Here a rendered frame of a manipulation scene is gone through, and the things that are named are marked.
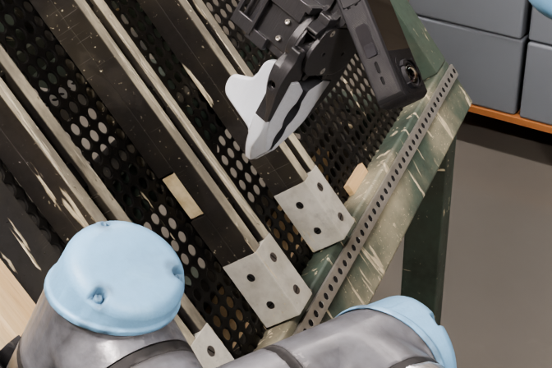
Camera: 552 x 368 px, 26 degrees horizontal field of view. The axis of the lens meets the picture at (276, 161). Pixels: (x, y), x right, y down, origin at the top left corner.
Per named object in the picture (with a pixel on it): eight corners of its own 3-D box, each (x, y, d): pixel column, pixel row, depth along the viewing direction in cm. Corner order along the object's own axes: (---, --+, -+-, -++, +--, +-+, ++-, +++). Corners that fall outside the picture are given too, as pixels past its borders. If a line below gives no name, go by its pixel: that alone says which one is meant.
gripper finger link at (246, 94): (214, 124, 105) (264, 37, 101) (260, 166, 102) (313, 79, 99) (192, 126, 102) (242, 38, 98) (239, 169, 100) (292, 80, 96)
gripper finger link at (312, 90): (235, 121, 107) (284, 37, 103) (280, 163, 105) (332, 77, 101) (214, 124, 105) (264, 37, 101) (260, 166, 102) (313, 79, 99)
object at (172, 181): (190, 220, 186) (204, 213, 185) (161, 179, 185) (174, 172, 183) (198, 210, 189) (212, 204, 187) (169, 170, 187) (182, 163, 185)
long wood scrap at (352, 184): (349, 196, 227) (354, 194, 226) (342, 186, 226) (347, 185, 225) (363, 173, 234) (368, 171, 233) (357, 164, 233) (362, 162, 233)
